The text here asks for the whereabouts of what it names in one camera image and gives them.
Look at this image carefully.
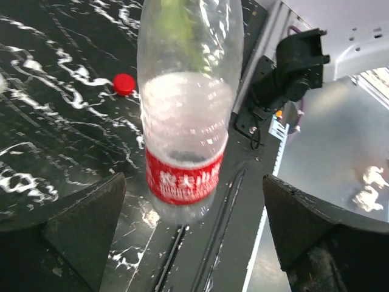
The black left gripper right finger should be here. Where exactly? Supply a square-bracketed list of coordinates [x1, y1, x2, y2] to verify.
[263, 175, 388, 291]

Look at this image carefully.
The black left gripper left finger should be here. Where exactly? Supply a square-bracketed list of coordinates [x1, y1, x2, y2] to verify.
[1, 173, 126, 291]

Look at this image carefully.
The red bottle cap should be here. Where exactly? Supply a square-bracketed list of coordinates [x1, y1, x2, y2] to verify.
[112, 73, 136, 96]

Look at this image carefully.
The red label clear bottle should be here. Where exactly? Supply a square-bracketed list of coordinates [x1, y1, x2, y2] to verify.
[137, 1, 244, 224]

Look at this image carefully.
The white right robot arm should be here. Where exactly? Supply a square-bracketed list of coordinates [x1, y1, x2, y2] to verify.
[239, 1, 388, 111]

